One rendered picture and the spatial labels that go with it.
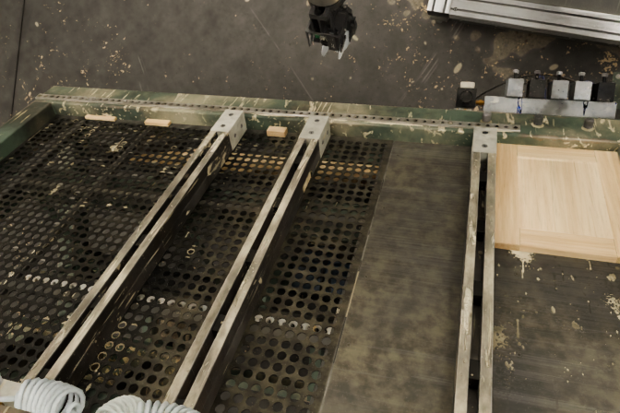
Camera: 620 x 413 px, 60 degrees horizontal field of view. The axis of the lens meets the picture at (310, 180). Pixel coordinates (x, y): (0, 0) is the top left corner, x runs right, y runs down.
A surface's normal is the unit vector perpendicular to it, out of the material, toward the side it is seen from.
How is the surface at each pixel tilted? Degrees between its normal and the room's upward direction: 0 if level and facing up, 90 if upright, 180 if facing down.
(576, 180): 58
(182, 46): 0
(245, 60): 0
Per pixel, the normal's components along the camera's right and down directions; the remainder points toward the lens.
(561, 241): -0.09, -0.79
